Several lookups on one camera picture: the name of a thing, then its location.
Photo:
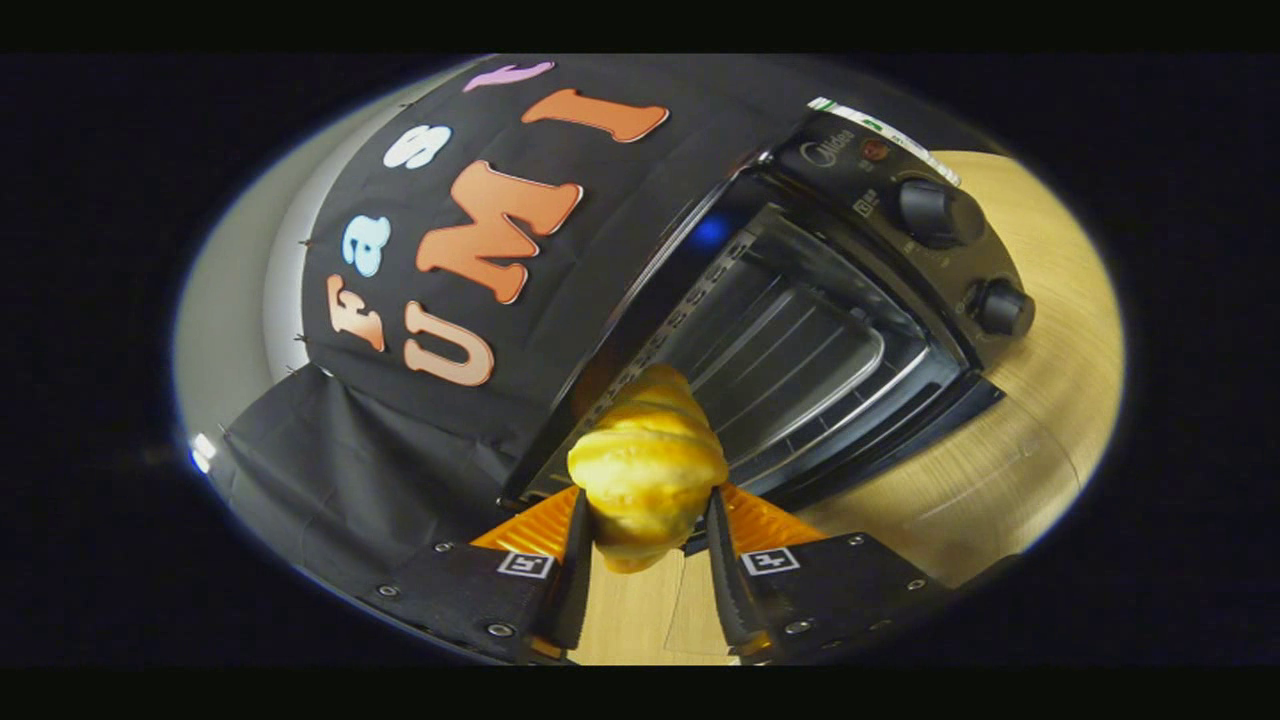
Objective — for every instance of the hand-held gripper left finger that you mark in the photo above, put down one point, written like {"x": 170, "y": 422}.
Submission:
{"x": 572, "y": 580}

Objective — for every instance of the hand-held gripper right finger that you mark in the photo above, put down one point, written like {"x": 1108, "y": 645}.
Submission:
{"x": 725, "y": 580}

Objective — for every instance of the yellow croissant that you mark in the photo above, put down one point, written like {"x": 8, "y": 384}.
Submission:
{"x": 645, "y": 470}

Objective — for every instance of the black toaster oven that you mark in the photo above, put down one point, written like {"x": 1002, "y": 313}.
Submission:
{"x": 930, "y": 250}

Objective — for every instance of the black backdrop cloth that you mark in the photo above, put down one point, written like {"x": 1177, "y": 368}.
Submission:
{"x": 400, "y": 450}

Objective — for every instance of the small ceiling light panel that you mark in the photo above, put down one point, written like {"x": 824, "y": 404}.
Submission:
{"x": 204, "y": 452}

